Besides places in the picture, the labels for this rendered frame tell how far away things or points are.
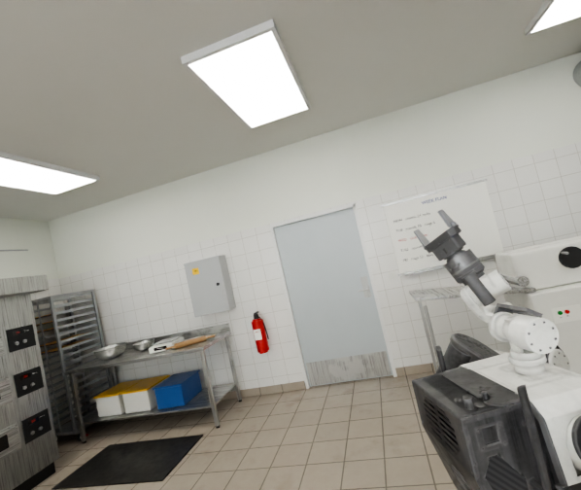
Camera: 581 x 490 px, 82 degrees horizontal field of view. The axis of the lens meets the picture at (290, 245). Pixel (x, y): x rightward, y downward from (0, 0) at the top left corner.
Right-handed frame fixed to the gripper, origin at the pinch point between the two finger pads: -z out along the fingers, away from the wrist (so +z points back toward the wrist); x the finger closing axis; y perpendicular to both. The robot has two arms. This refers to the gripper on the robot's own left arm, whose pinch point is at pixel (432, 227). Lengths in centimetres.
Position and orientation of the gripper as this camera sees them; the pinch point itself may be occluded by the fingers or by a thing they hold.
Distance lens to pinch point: 113.6
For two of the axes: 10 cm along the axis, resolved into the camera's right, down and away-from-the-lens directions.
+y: -7.6, 2.7, -5.9
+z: 5.1, 8.1, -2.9
